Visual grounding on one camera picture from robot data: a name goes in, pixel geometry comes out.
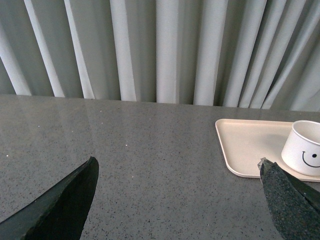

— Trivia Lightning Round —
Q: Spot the white smiley mug black handle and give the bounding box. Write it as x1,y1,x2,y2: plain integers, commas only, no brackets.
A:
281,120,320,176

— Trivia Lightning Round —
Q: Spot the beige rectangular plastic tray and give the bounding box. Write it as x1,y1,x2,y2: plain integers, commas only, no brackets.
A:
215,119,320,183

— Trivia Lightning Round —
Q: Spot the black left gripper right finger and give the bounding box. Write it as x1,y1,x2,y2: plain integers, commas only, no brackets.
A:
258,157,320,240

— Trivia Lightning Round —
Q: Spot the pale grey pleated curtain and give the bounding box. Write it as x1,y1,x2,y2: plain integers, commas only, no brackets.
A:
0,0,320,112

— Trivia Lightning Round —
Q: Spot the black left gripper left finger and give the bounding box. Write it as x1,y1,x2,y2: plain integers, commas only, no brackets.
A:
0,157,99,240

